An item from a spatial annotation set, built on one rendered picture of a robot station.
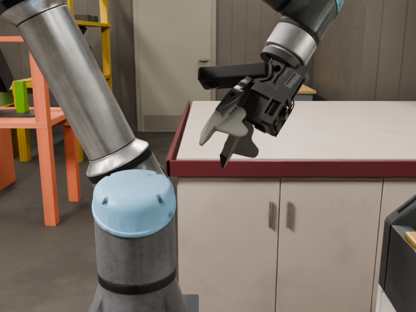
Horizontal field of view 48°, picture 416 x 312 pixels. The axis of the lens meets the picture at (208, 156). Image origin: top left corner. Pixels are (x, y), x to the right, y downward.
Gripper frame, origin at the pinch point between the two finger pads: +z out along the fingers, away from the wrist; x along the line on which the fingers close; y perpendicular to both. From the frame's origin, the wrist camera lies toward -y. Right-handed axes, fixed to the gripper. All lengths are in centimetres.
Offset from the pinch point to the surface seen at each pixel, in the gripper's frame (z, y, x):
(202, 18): -203, -287, 486
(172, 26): -173, -317, 481
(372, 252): -13, 35, 149
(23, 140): 56, -318, 356
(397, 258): -4.2, 34.6, 32.2
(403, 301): 2.5, 39.2, 30.6
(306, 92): -147, -88, 405
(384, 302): 5, 38, 42
